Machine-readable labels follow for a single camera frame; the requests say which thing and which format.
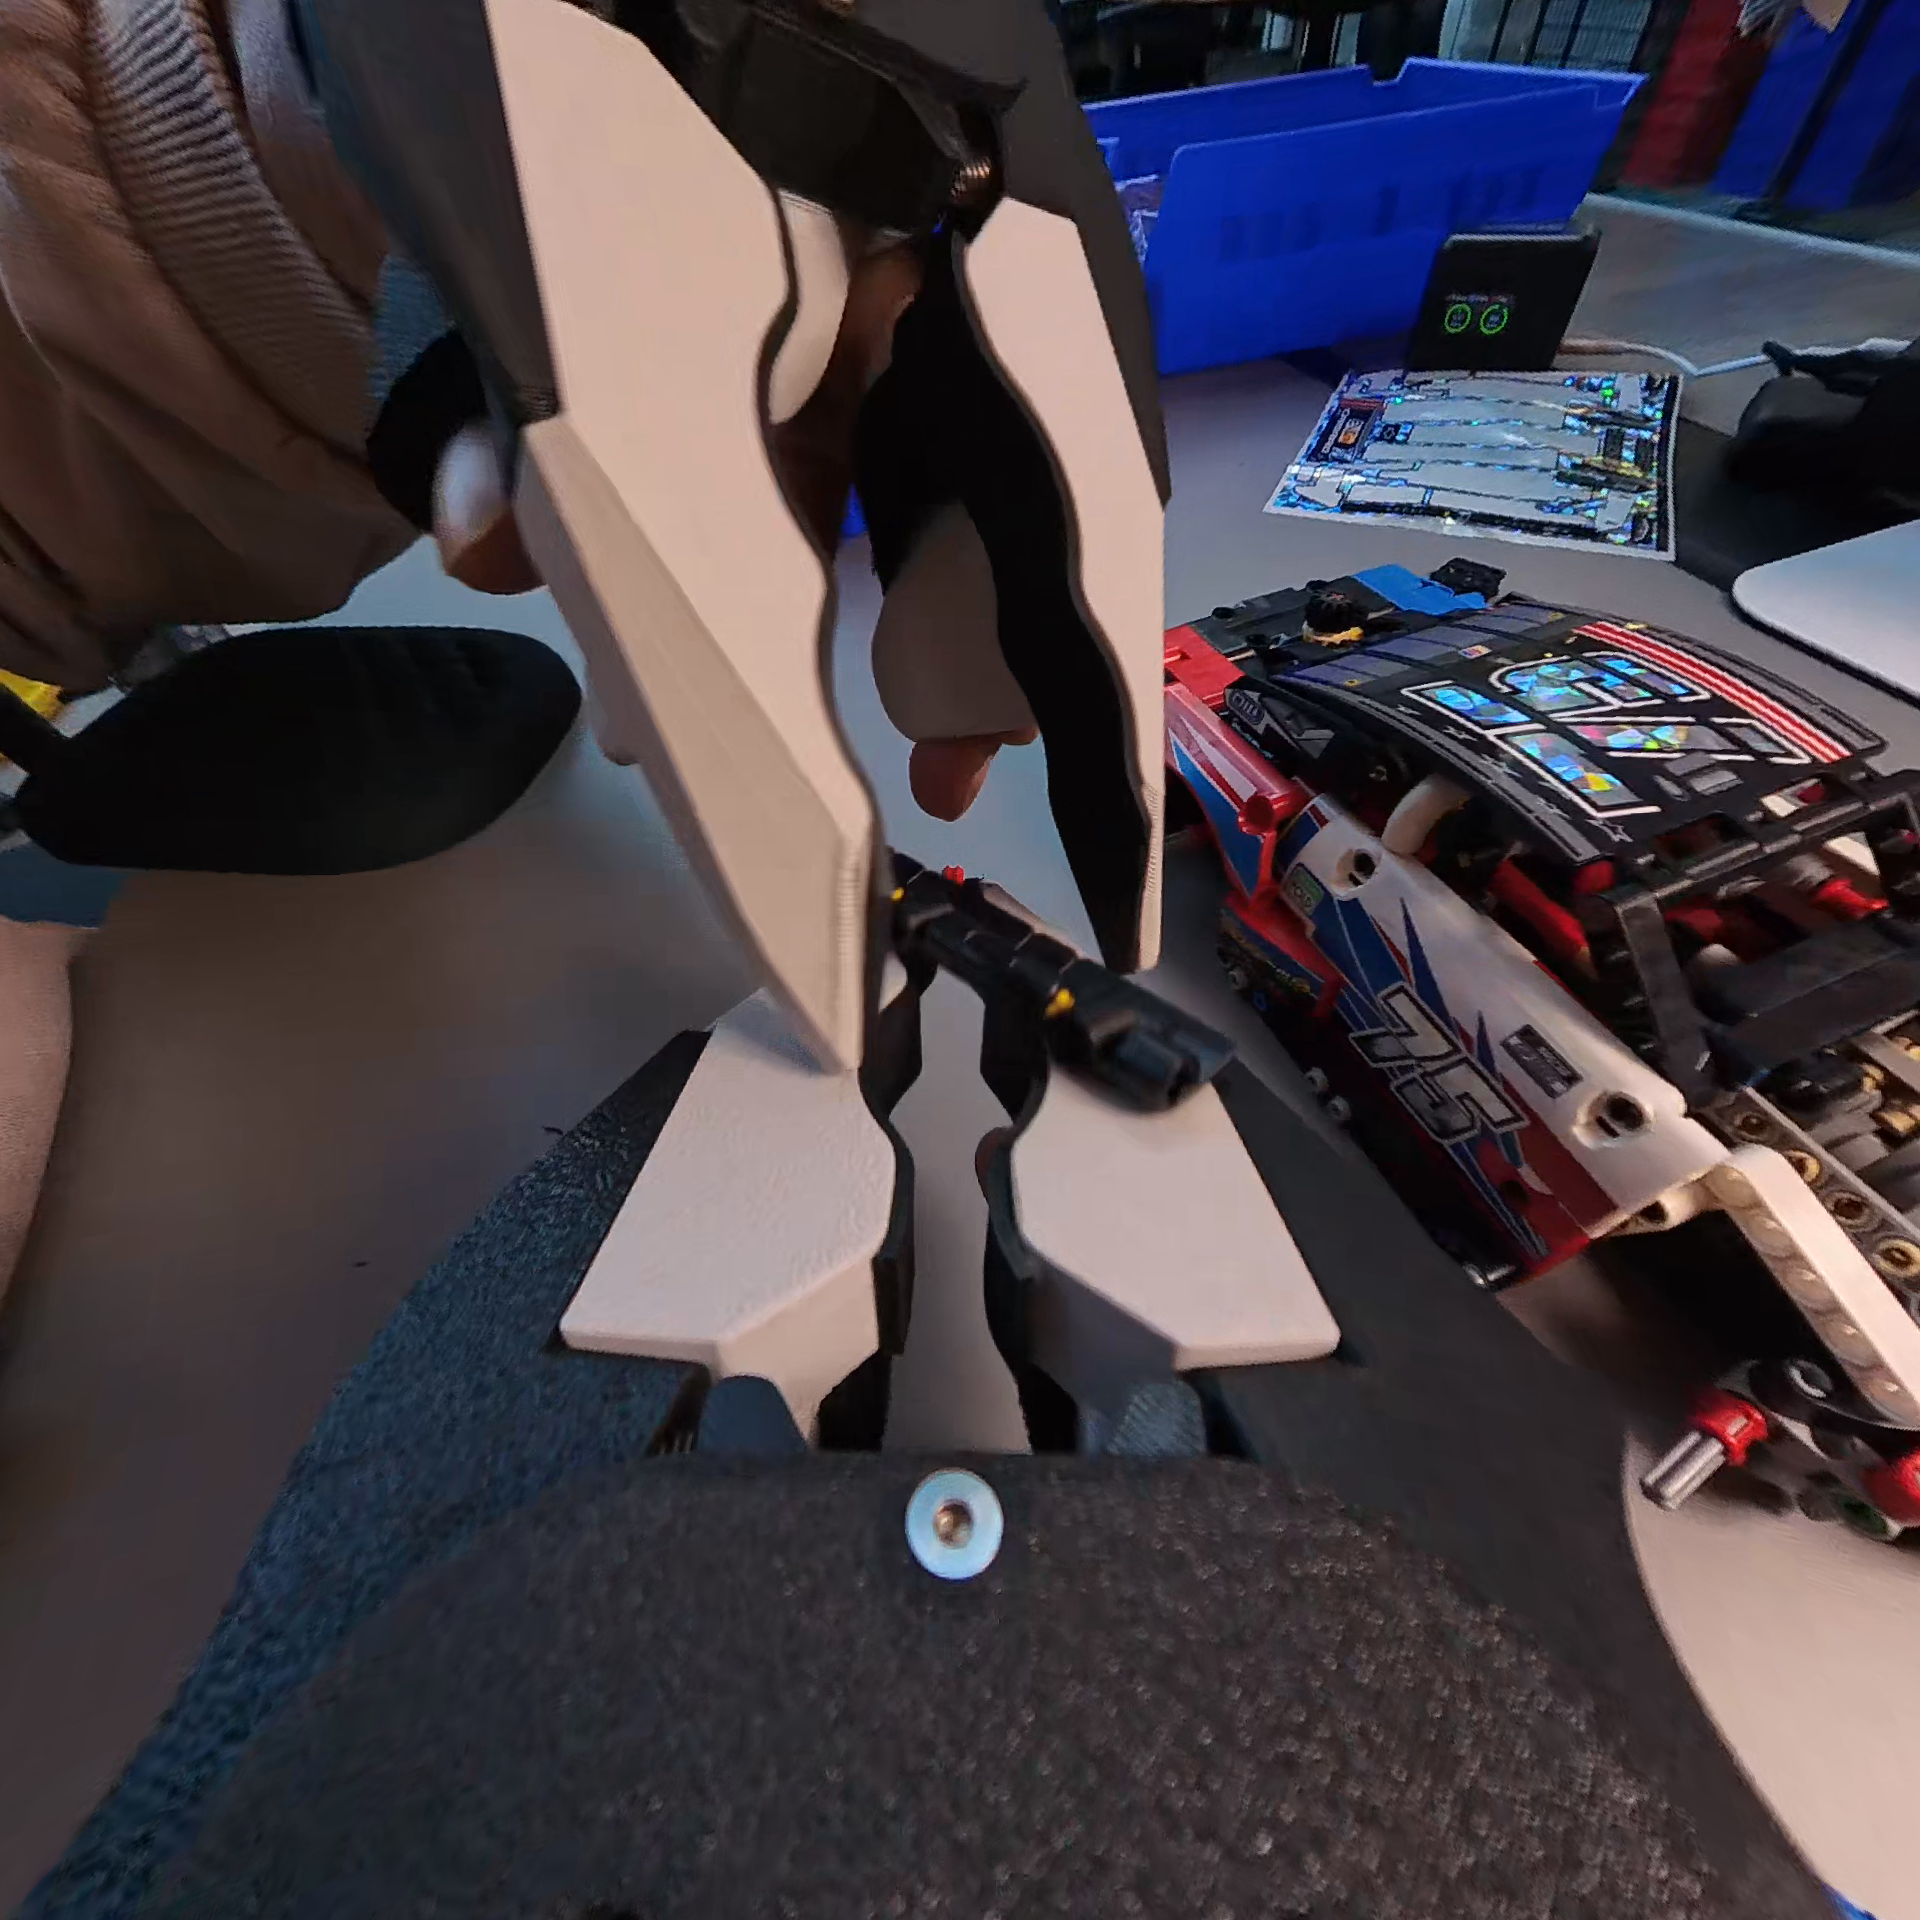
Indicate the black lego assembly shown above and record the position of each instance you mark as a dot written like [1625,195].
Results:
[1110,1037]

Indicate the stack of blue bins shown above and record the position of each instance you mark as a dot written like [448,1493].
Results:
[1830,107]

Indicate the person's left hand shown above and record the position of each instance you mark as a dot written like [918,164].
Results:
[961,676]

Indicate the white flat device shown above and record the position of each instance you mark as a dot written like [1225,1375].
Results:
[1853,599]

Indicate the black padded armrest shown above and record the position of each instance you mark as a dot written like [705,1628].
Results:
[300,750]

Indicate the black desk mat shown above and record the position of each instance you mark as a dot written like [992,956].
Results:
[1725,524]

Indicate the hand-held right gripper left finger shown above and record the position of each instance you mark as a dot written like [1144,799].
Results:
[705,1201]

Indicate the person's beige printed hoodie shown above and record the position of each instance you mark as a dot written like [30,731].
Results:
[28,1079]

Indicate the black bag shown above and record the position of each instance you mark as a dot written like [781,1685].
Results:
[1830,421]

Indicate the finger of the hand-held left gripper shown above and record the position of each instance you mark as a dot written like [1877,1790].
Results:
[1095,452]
[674,452]

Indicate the red white blue lego car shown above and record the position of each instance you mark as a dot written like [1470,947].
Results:
[1500,931]

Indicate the red storage bin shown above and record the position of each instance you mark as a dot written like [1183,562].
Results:
[1681,90]

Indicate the blue storage bin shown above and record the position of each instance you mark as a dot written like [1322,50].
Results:
[1349,226]

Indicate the shiny lego sticker sheet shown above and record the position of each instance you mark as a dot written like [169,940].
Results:
[1470,481]

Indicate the black device green lights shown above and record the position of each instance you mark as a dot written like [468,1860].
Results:
[1500,277]

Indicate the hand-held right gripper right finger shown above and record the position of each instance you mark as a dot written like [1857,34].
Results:
[1184,1244]

